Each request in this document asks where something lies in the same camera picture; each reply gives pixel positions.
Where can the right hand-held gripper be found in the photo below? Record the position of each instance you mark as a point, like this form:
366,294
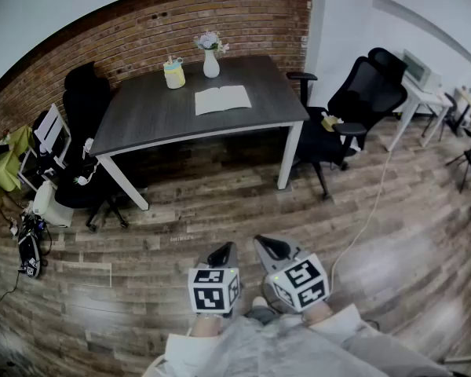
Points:
304,285

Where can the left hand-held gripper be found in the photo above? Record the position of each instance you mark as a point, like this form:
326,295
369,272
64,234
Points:
208,293

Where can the notebook with blue cover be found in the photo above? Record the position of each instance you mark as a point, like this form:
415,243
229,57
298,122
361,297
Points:
223,99

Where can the person's left forearm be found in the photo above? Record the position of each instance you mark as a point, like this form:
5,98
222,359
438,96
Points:
204,325

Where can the person's right forearm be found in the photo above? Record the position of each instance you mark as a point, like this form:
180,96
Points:
337,320

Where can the person's white shoe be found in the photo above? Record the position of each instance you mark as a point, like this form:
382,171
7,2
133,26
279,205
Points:
260,302

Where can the person's white jacket torso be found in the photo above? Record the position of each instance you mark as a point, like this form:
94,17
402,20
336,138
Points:
274,350

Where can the dark wooden table white legs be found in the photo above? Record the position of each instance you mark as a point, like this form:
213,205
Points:
149,116

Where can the white plastic appliance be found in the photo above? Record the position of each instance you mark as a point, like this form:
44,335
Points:
49,206

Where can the yellow cup with blue lid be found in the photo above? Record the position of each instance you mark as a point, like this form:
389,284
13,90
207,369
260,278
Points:
174,77

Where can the black mesh office chair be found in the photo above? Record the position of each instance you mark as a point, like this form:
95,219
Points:
371,92

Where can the white ceramic vase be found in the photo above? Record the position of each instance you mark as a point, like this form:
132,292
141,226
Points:
211,68

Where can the white side desk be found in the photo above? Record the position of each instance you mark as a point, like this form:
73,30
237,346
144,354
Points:
422,98

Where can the pale blue flower bouquet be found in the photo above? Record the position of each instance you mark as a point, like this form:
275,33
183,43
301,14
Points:
210,41

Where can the beige microwave oven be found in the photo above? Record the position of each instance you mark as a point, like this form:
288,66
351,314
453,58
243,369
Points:
416,69

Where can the green cloth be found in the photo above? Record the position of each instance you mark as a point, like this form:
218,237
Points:
6,167

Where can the white frame chair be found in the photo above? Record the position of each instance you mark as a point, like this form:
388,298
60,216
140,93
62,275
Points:
53,130

